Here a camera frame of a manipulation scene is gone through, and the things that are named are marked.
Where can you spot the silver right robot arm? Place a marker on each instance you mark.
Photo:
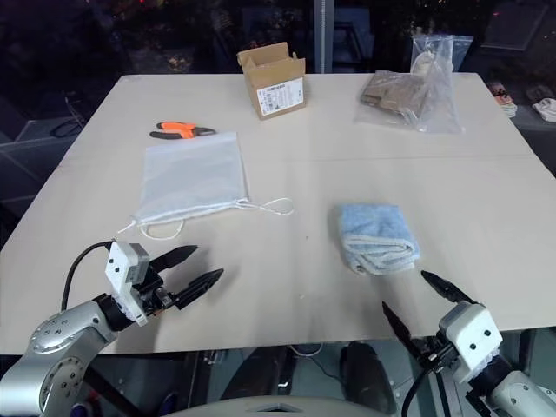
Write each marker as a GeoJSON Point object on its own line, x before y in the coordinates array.
{"type": "Point", "coordinates": [521, 391]}

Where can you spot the crumpled white cloth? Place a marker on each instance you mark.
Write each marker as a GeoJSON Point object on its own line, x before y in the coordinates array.
{"type": "Point", "coordinates": [545, 109]}

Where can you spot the orange and black pliers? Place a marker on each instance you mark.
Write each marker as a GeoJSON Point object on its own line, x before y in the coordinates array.
{"type": "Point", "coordinates": [178, 129]}

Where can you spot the folded light blue towel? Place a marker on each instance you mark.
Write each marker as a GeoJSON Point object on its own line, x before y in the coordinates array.
{"type": "Point", "coordinates": [373, 234]}

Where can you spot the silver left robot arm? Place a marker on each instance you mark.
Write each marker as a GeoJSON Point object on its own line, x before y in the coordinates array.
{"type": "Point", "coordinates": [52, 347]}

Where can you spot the grey robot torso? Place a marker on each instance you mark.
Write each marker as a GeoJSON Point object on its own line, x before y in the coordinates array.
{"type": "Point", "coordinates": [278, 406]}

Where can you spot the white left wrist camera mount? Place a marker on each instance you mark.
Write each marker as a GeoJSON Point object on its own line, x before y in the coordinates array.
{"type": "Point", "coordinates": [119, 269]}

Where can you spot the clear zip bag, white item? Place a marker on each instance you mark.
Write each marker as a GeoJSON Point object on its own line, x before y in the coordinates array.
{"type": "Point", "coordinates": [438, 56]}

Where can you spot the stack of small printed items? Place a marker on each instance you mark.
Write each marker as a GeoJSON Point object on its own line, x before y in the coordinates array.
{"type": "Point", "coordinates": [504, 97]}

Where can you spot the grey vertical post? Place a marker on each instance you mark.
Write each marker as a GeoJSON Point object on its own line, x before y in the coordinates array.
{"type": "Point", "coordinates": [323, 35]}

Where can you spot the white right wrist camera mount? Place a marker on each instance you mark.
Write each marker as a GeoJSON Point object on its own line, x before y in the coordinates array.
{"type": "Point", "coordinates": [471, 334]}

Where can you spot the clear bag with brown contents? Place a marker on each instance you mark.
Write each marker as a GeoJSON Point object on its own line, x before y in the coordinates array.
{"type": "Point", "coordinates": [399, 97]}

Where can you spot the open cardboard box with label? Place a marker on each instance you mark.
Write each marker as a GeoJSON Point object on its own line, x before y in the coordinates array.
{"type": "Point", "coordinates": [278, 91]}

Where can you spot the dark rounded shape under table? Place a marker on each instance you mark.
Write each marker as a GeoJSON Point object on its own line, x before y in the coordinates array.
{"type": "Point", "coordinates": [367, 373]}

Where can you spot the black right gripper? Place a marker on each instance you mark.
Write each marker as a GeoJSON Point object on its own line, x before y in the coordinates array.
{"type": "Point", "coordinates": [434, 354]}

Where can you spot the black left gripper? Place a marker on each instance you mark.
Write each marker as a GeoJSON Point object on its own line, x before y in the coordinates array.
{"type": "Point", "coordinates": [152, 295]}

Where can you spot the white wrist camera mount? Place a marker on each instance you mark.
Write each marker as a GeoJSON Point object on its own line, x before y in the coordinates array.
{"type": "Point", "coordinates": [119, 269]}
{"type": "Point", "coordinates": [471, 334]}

